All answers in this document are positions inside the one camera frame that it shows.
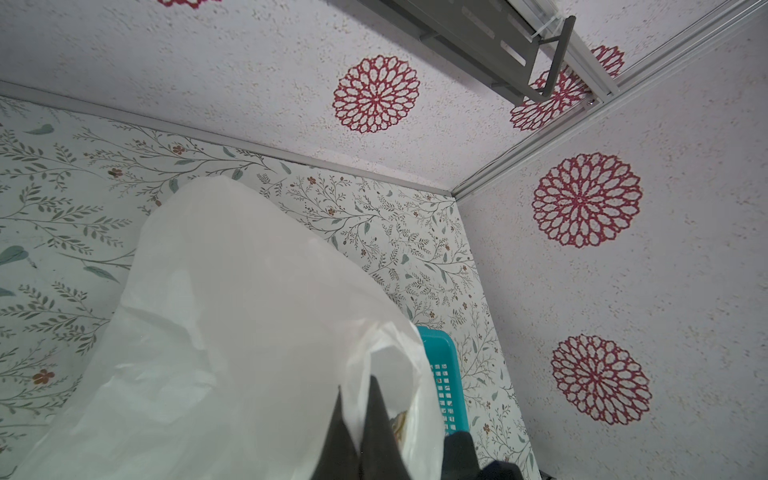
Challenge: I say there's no grey wall shelf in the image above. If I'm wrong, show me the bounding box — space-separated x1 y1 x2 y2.
363 1 576 106

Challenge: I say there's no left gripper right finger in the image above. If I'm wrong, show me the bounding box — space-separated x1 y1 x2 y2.
359 376 410 480

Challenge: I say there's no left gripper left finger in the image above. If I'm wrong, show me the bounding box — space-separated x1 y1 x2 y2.
310 392 360 480

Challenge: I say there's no teal plastic basket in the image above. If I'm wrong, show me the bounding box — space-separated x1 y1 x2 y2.
418 326 470 435

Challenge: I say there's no white plastic bag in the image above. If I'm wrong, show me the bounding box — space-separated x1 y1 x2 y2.
14 177 445 479

